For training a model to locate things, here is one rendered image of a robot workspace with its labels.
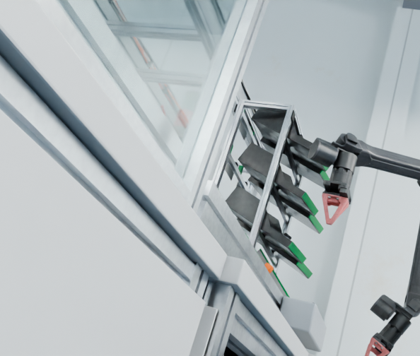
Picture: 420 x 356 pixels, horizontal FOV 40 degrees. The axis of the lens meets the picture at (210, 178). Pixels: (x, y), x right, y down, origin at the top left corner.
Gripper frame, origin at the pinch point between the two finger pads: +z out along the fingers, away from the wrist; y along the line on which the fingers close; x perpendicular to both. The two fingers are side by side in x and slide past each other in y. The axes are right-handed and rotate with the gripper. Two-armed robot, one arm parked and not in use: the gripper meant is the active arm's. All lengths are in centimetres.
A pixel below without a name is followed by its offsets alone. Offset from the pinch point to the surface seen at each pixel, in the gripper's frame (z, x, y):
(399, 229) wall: -140, -9, -342
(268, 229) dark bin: -0.1, -20.1, -16.4
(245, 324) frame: 43, 6, 67
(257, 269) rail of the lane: 30, -1, 46
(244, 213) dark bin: -4.2, -29.4, -18.0
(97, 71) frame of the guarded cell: 36, 3, 110
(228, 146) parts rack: -24.1, -40.2, -13.7
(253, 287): 39, 8, 73
